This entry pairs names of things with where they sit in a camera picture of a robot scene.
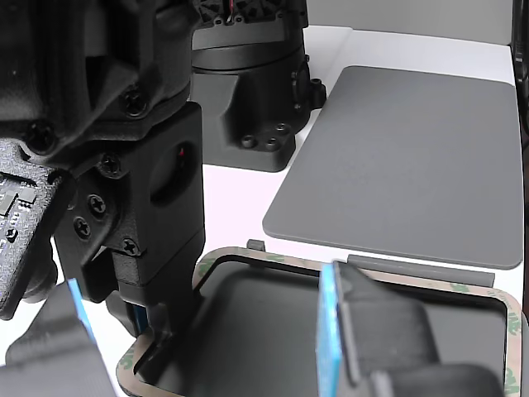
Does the gray plastic frame holder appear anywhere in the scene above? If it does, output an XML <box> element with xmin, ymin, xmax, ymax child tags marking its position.
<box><xmin>136</xmin><ymin>238</ymin><xmax>509</xmax><ymax>397</ymax></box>

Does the gray textured rectangular mat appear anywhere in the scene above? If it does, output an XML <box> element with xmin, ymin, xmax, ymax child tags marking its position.
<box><xmin>262</xmin><ymin>65</ymin><xmax>524</xmax><ymax>272</ymax></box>

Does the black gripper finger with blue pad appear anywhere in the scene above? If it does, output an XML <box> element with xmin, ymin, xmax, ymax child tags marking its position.
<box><xmin>0</xmin><ymin>279</ymin><xmax>119</xmax><ymax>397</ymax></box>
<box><xmin>316</xmin><ymin>259</ymin><xmax>506</xmax><ymax>397</ymax></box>

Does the black background object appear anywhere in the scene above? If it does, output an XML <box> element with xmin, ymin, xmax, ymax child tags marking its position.
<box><xmin>510</xmin><ymin>0</ymin><xmax>529</xmax><ymax>150</ymax></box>

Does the black gripper with screws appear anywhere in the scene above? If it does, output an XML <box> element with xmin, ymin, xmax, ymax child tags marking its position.
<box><xmin>53</xmin><ymin>101</ymin><xmax>207</xmax><ymax>370</ymax></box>

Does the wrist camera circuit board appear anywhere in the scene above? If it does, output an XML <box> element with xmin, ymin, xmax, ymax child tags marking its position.
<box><xmin>0</xmin><ymin>138</ymin><xmax>78</xmax><ymax>320</ymax></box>

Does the rectangular adhesive frame green print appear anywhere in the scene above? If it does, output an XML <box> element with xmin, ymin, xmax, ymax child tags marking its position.
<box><xmin>117</xmin><ymin>246</ymin><xmax>524</xmax><ymax>397</ymax></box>

